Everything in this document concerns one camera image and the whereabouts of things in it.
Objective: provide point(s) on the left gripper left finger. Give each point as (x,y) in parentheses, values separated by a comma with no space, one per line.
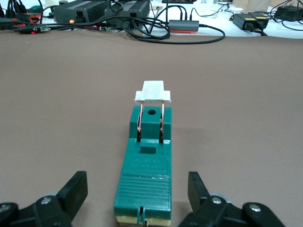
(59,208)

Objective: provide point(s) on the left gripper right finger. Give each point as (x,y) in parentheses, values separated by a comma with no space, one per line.
(213,212)

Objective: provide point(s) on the green circuit board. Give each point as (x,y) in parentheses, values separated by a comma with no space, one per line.
(42,28)

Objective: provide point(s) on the grey usb hub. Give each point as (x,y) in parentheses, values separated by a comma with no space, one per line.
(183,24)

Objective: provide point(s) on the black adapter yellow label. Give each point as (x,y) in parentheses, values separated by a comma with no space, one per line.
(243,21)

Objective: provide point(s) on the black power supply box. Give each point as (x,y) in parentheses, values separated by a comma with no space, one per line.
(132,9)
(78,11)

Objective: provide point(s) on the brown cardboard piece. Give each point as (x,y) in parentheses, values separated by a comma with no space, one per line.
(258,6)

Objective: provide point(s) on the plain black adapter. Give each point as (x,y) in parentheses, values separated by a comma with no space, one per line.
(290,13)

